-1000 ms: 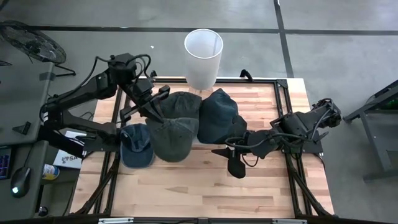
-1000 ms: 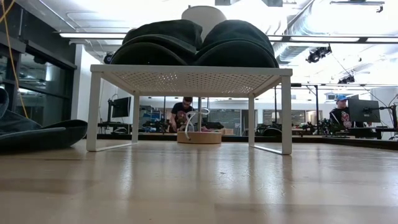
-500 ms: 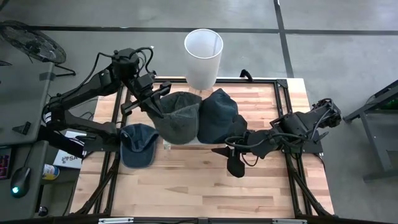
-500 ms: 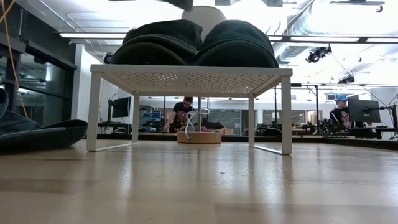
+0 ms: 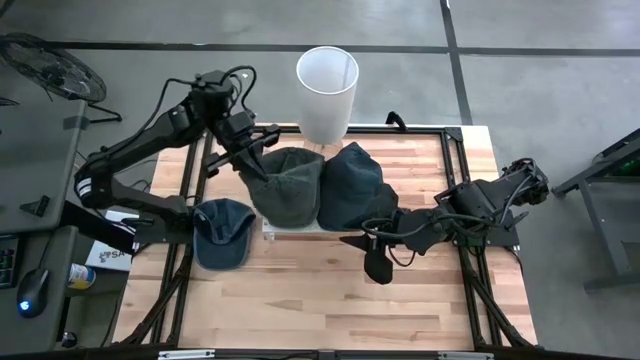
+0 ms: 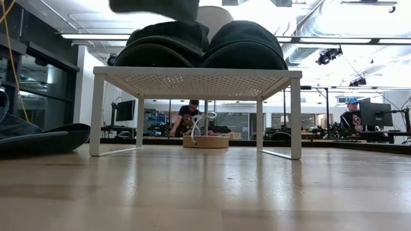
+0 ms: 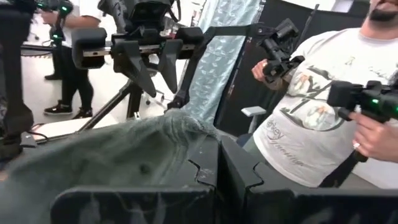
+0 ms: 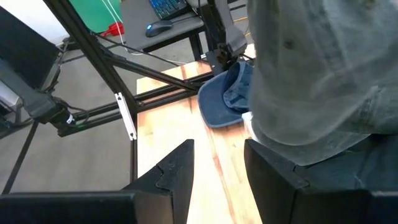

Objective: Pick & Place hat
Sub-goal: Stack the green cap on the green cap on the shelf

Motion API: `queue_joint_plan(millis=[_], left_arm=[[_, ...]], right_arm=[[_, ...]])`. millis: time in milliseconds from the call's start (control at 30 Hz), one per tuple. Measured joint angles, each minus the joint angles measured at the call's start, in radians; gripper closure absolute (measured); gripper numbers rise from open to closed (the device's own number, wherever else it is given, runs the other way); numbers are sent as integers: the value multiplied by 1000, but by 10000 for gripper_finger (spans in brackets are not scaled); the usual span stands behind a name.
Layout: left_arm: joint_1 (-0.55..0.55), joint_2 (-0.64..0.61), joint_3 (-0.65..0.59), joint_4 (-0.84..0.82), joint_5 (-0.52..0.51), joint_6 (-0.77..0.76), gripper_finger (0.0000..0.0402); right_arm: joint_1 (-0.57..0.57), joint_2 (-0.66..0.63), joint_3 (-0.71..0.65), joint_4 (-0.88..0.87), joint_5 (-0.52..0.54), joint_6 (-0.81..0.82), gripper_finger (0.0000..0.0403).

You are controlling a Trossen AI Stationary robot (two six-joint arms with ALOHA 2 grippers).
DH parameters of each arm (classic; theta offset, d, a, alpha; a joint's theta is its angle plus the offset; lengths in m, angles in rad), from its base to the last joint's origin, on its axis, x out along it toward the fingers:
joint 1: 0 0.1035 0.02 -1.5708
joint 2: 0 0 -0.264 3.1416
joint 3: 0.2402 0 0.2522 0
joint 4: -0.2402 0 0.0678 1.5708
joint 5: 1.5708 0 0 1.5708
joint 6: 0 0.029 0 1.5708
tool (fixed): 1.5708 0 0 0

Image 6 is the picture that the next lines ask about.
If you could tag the dark green baseball cap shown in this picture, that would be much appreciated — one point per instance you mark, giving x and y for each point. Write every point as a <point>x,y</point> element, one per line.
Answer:
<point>160,8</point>
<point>151,57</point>

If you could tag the grey olive baseball cap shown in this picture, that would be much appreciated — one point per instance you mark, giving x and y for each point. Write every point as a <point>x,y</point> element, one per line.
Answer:
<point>173,32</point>

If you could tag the navy baseball cap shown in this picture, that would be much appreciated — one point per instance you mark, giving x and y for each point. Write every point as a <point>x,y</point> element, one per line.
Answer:
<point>244,30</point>

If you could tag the blue denim baseball cap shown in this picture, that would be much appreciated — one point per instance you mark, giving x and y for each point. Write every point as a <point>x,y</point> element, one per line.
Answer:
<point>48,139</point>

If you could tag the person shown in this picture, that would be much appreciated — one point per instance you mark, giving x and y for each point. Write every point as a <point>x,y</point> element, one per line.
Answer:
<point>186,117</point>
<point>348,120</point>

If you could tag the white cylindrical bin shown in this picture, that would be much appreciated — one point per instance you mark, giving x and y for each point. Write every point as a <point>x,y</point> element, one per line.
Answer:
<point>205,142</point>

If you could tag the white perforated metal shelf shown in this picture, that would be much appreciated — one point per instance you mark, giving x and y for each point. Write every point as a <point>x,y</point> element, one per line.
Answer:
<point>192,71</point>

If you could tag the black monitor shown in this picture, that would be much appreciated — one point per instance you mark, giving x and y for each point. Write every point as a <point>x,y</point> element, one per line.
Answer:
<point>125,110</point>
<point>375,114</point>

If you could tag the black ceiling spotlight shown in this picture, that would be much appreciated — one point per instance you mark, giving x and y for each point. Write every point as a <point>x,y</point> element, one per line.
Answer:
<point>111,60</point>

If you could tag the long ceiling light strip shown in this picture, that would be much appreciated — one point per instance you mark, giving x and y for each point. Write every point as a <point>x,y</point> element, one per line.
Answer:
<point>337,40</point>
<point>96,36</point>

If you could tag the black track light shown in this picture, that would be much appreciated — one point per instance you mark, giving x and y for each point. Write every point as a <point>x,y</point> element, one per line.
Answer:
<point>327,56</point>
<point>358,82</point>

